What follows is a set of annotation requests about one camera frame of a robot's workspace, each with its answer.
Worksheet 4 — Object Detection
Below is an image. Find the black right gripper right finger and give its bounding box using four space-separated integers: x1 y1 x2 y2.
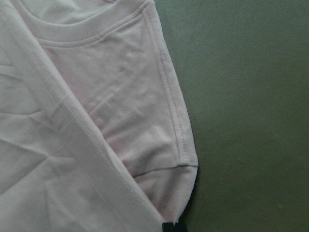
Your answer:
175 218 188 232

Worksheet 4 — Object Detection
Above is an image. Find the pink Snoopy t-shirt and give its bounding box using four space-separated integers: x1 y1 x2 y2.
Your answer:
0 0 198 232

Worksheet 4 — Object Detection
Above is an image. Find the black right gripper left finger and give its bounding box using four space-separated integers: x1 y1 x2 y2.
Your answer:
162 222 175 232

